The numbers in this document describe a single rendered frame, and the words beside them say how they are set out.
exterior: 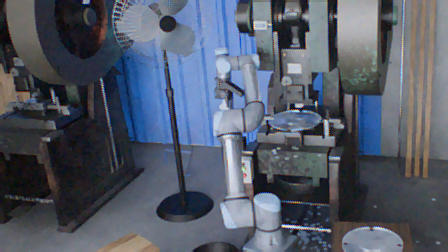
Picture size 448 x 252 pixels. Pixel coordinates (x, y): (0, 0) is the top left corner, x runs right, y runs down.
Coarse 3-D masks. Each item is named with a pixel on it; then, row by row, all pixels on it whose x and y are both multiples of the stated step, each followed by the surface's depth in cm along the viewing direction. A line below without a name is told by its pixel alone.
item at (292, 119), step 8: (288, 112) 317; (296, 112) 316; (304, 112) 316; (312, 112) 314; (272, 120) 307; (280, 120) 306; (288, 120) 304; (296, 120) 303; (304, 120) 302; (312, 120) 303; (280, 128) 295; (296, 128) 294; (304, 128) 293
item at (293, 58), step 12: (288, 48) 297; (300, 48) 295; (288, 60) 297; (300, 60) 296; (288, 72) 300; (300, 72) 298; (288, 84) 301; (300, 84) 301; (312, 84) 309; (288, 96) 302; (300, 96) 300
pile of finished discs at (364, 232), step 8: (352, 232) 276; (360, 232) 276; (368, 232) 275; (376, 232) 275; (384, 232) 275; (392, 232) 274; (344, 240) 270; (352, 240) 270; (360, 240) 269; (368, 240) 268; (376, 240) 268; (384, 240) 268; (392, 240) 268; (400, 240) 267; (344, 248) 264; (352, 248) 264; (360, 248) 263; (368, 248) 262; (376, 248) 261; (384, 248) 262; (392, 248) 262; (400, 248) 261
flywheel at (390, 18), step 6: (384, 0) 280; (384, 6) 277; (390, 6) 276; (396, 6) 280; (384, 12) 276; (390, 12) 276; (396, 12) 278; (384, 18) 277; (390, 18) 276; (396, 18) 278; (384, 24) 279; (390, 24) 278; (396, 24) 282; (384, 30) 283; (390, 30) 282
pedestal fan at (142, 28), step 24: (168, 0) 317; (120, 24) 312; (144, 24) 318; (168, 24) 316; (192, 24) 324; (168, 48) 333; (168, 72) 343; (168, 96) 347; (192, 192) 391; (168, 216) 364; (192, 216) 363
